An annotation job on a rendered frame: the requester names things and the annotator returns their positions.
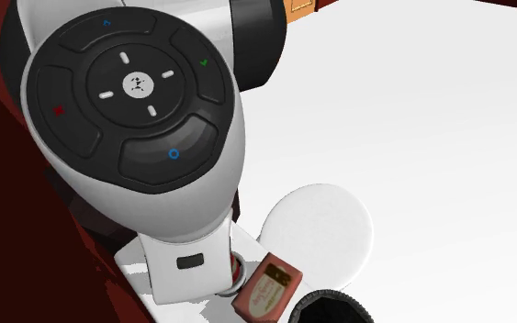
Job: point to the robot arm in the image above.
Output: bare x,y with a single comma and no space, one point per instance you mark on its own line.
164,210

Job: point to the white round plate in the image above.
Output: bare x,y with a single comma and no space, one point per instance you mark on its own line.
320,232

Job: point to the red can with silver rim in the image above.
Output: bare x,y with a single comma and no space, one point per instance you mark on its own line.
235,269

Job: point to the pink rectangular box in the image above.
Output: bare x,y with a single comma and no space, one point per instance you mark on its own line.
265,293

